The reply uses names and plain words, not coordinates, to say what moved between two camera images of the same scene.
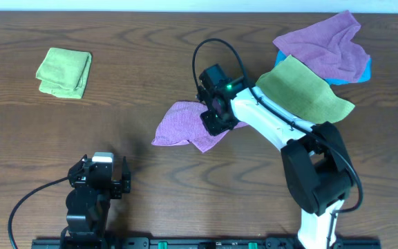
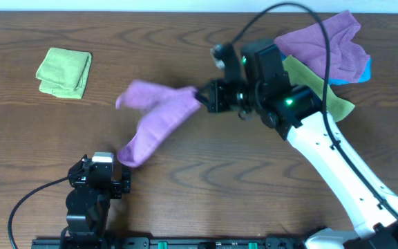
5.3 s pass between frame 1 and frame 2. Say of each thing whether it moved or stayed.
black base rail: stayed
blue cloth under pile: stayed
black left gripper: stayed
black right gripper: moved
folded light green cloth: stayed
